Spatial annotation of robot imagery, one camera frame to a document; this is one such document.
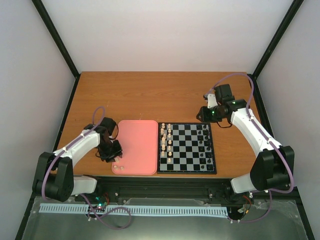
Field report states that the black and grey chessboard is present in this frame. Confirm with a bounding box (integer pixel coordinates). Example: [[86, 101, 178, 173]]
[[157, 122, 217, 175]]

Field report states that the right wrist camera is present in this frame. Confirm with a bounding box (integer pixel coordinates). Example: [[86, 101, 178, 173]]
[[203, 84, 235, 109]]

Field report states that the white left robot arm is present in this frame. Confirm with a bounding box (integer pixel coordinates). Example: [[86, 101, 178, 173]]
[[32, 117, 123, 202]]

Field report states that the pink plastic tray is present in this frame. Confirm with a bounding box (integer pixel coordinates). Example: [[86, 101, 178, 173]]
[[111, 120, 158, 176]]

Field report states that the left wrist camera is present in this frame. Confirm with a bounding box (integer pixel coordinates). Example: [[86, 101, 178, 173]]
[[100, 117, 119, 140]]

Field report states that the black aluminium frame rail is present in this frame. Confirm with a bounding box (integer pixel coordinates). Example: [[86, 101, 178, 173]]
[[81, 176, 249, 206]]

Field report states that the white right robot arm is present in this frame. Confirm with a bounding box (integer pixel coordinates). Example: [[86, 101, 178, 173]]
[[196, 99, 295, 194]]

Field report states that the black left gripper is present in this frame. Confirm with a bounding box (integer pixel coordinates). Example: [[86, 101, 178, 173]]
[[97, 139, 123, 163]]

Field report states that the light blue cable duct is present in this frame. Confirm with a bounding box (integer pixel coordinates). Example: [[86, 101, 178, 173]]
[[38, 203, 228, 218]]

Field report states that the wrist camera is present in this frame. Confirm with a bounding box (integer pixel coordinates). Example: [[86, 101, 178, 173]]
[[203, 84, 235, 109], [100, 117, 119, 140]]

